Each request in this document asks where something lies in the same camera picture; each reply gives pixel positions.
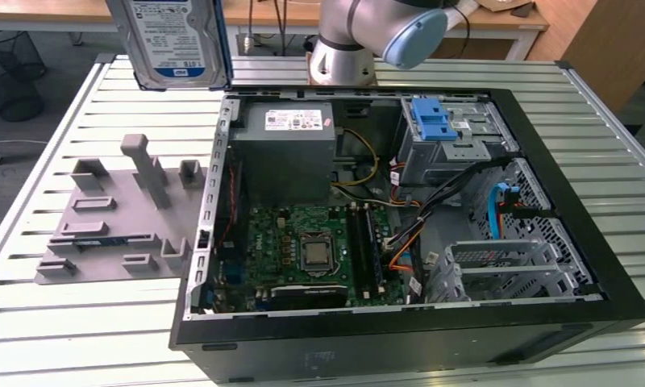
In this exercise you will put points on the CPU socket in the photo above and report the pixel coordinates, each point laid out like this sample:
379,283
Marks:
317,272

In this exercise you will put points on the hard disk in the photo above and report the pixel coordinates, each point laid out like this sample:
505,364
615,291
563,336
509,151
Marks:
167,40

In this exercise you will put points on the green motherboard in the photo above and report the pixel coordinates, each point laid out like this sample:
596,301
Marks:
279,242

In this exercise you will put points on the RAM stick blue label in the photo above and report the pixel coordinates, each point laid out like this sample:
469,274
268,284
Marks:
96,243

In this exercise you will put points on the wooden desk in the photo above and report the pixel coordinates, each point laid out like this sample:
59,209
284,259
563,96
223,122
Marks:
59,18

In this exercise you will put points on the black graphics card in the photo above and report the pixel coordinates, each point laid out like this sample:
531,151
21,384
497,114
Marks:
307,296

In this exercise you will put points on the silver CPU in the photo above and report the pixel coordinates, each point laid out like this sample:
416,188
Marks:
317,254

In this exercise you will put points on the metal drive cage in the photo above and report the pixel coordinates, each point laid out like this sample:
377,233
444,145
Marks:
463,153

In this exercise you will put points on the grey power supply unit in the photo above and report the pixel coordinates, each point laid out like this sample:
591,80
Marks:
285,161

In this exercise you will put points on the metal disk bay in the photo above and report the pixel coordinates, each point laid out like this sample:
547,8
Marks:
516,270

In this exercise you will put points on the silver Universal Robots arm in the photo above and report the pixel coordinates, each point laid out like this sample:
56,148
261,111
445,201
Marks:
339,52

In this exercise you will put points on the black RAM stick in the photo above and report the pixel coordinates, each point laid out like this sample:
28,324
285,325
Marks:
375,250

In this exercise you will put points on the brown cardboard piece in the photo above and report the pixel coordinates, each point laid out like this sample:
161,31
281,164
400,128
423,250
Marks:
503,6

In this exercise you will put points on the wooden cabinet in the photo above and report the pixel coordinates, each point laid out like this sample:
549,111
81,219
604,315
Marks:
613,40

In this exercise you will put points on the grey parts rack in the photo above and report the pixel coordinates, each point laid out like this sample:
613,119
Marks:
117,193

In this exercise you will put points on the blue drive latch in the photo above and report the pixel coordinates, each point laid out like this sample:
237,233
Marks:
432,121

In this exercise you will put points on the black PC case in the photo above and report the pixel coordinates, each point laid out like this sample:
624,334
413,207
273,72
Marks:
408,338

